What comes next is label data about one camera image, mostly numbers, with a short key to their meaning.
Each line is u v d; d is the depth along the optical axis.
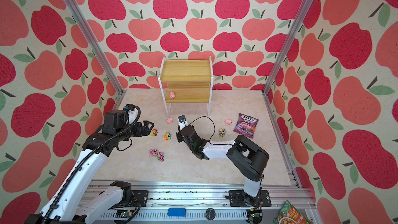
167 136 0.95
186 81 0.81
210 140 0.65
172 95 0.96
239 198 0.73
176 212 0.69
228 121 1.01
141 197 0.75
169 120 1.01
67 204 0.39
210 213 0.62
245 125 0.98
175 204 0.73
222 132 0.96
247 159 0.47
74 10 0.78
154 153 0.88
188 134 0.66
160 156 0.86
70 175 0.42
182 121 0.75
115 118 0.55
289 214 0.69
